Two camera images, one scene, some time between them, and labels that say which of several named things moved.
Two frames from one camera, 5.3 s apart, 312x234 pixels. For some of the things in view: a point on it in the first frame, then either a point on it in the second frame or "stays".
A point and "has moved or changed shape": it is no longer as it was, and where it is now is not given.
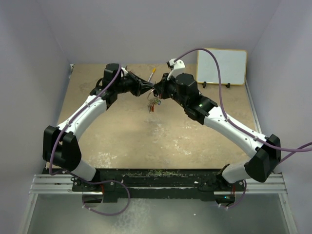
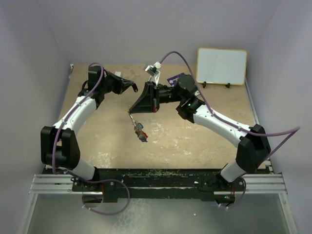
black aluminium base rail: x=114 y=185 stays
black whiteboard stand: x=204 y=84 stays
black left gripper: x=139 y=84 to x=122 y=84
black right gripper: x=162 y=86 to x=149 y=101
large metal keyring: x=147 y=97 has moved or changed shape
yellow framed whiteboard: x=233 y=64 stays
